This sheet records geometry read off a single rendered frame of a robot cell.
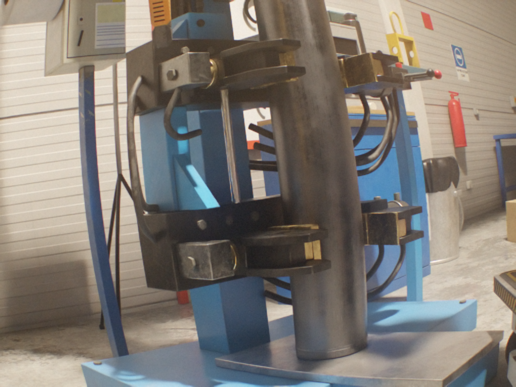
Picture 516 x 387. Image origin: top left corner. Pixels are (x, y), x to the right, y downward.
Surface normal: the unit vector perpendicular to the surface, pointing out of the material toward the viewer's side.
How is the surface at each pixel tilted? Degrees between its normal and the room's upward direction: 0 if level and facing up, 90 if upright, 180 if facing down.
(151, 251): 90
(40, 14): 154
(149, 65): 90
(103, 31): 90
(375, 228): 90
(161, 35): 105
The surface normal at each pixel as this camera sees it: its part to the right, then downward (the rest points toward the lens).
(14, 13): 0.47, 0.80
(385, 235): -0.88, 0.12
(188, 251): -0.74, 0.11
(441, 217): 0.10, 0.07
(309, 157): -0.28, 0.07
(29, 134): 0.66, -0.05
